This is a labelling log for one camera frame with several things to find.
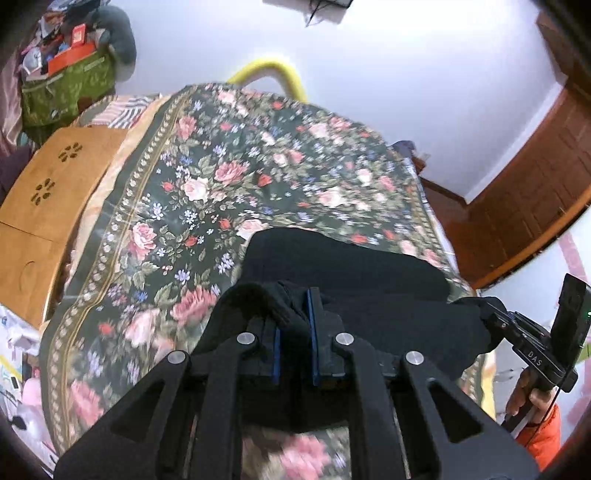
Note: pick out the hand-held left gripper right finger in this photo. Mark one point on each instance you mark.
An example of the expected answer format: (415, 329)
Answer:
(314, 337)

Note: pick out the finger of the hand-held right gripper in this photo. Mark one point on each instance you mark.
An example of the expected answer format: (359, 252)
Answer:
(501, 321)

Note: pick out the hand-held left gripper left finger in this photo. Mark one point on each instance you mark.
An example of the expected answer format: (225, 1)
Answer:
(276, 355)

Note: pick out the black garment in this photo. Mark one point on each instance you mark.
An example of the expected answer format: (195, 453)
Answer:
(369, 286)

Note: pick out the person's right forearm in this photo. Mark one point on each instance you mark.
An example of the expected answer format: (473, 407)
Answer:
(547, 438)

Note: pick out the person's right hand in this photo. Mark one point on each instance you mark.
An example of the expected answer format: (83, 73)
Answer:
(524, 397)

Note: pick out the brown wooden door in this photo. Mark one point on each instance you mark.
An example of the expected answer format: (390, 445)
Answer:
(531, 184)

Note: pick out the dark floral blanket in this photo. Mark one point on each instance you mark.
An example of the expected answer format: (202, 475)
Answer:
(231, 175)

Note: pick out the white printed sheet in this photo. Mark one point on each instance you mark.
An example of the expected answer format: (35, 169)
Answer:
(18, 337)

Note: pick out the wooden lap table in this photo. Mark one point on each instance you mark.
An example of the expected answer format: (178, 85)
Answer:
(46, 221)

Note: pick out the yellow padded tube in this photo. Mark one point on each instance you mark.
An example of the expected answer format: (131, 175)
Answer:
(286, 69)

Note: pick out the striped cloth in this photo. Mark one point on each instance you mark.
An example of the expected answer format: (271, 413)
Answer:
(124, 110)

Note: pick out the green fabric bag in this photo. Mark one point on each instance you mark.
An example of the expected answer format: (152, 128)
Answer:
(69, 87)

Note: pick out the grey plush toy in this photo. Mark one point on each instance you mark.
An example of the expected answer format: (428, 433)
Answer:
(121, 41)

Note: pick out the pink curtain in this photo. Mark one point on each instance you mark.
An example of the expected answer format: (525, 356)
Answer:
(9, 110)

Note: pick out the orange box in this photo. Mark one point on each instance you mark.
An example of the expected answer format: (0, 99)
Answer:
(69, 57)

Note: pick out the pile of assorted clutter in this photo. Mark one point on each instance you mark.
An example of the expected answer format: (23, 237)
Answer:
(46, 27)

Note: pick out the black wall monitor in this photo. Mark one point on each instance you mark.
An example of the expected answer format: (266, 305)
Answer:
(332, 2)

